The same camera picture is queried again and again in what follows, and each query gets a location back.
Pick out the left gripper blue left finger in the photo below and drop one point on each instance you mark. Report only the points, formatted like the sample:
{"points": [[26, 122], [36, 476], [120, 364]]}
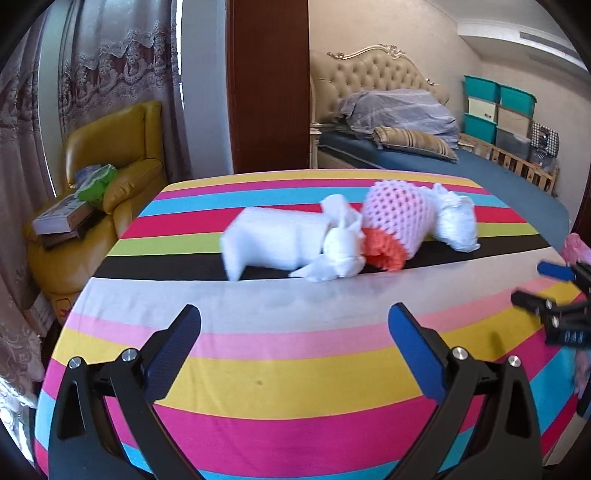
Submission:
{"points": [[166, 350]]}

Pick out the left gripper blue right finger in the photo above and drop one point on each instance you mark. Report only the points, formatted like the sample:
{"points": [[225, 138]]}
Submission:
{"points": [[413, 341]]}

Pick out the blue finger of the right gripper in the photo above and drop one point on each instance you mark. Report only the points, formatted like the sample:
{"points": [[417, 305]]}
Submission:
{"points": [[547, 311], [556, 271]]}

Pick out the pink foam fruit net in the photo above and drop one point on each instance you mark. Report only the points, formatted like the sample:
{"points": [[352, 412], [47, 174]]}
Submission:
{"points": [[397, 217]]}

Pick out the white foam block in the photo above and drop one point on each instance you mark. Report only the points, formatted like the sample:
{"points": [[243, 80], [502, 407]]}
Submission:
{"points": [[272, 238]]}

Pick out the pink lined trash bin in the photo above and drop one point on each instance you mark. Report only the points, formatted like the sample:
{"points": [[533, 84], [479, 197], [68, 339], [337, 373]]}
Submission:
{"points": [[575, 250]]}

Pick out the person's right hand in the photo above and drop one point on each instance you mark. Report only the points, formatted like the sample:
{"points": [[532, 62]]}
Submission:
{"points": [[582, 371]]}

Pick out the bed with blue sheet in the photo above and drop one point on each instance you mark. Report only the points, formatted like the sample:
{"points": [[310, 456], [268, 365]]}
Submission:
{"points": [[452, 170]]}

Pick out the crumpled white tissue far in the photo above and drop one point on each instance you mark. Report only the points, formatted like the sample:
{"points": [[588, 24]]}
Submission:
{"points": [[456, 223]]}

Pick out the small white tissue ball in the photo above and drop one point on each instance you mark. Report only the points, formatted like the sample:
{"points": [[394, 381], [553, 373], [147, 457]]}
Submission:
{"points": [[342, 250]]}

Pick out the black white checked bag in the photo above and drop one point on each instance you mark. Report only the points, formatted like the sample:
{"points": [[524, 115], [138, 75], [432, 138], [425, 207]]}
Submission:
{"points": [[544, 142]]}

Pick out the rainbow striped table cloth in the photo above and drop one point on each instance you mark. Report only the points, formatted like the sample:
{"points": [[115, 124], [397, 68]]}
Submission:
{"points": [[297, 380]]}

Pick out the grey clear storage box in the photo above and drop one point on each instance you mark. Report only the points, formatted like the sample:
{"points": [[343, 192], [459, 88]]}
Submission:
{"points": [[514, 144]]}

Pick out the beige storage box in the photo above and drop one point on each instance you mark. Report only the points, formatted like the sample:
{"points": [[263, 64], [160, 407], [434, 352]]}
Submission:
{"points": [[514, 122]]}

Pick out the teal storage box lower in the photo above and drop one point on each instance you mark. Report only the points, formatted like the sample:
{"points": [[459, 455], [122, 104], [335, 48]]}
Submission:
{"points": [[480, 128]]}

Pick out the teal storage box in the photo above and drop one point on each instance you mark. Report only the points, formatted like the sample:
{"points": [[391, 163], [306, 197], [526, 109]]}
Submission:
{"points": [[482, 88], [480, 128], [517, 100]]}

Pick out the flat cardboard box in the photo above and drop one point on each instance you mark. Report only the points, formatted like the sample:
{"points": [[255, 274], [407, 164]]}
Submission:
{"points": [[67, 219]]}

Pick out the teal storage box top right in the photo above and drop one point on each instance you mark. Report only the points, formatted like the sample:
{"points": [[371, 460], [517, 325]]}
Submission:
{"points": [[517, 100]]}

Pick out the green tissue pack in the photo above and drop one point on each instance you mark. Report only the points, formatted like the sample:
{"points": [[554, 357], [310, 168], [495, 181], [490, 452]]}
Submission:
{"points": [[92, 183]]}

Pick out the white storage box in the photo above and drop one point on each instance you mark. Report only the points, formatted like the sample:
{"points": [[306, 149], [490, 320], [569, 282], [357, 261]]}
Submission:
{"points": [[482, 108]]}

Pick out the teal storage box top left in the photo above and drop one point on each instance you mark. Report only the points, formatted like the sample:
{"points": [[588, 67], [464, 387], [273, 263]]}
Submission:
{"points": [[482, 88]]}

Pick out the striped brown pillow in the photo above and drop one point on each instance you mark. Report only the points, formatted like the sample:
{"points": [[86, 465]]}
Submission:
{"points": [[413, 141]]}

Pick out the yellow leather armchair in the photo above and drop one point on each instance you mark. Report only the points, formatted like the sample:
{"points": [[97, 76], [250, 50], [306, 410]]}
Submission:
{"points": [[117, 162]]}

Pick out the ceiling air vent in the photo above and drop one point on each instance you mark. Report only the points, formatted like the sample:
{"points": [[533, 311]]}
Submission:
{"points": [[549, 43]]}

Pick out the cream bedside table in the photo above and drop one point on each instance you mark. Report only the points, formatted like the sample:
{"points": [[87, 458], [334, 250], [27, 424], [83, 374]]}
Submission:
{"points": [[315, 135]]}

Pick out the blue grey folded duvet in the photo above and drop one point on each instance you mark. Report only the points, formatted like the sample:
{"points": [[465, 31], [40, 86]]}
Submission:
{"points": [[411, 109]]}

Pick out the beige tufted headboard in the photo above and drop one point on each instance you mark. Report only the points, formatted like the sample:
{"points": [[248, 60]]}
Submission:
{"points": [[335, 76]]}

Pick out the dark red wooden pillar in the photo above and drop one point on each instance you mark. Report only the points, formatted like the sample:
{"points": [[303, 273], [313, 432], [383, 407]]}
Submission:
{"points": [[269, 99]]}

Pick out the wooden crib rail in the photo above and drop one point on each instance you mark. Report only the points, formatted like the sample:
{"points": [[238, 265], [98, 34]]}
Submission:
{"points": [[531, 172]]}

